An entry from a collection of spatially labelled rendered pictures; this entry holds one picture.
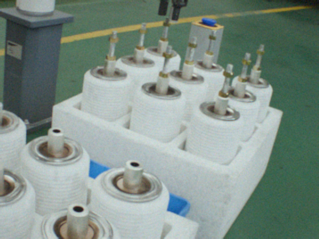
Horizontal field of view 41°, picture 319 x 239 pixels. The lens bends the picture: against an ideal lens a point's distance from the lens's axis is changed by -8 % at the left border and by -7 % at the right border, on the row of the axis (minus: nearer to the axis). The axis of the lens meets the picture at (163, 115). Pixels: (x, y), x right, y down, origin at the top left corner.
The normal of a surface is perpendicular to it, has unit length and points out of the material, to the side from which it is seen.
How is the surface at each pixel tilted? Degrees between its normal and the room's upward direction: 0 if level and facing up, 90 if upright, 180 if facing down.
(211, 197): 90
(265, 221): 0
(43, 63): 90
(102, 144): 90
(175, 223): 0
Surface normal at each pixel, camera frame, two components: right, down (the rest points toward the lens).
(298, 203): 0.17, -0.90
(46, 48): 0.81, 0.36
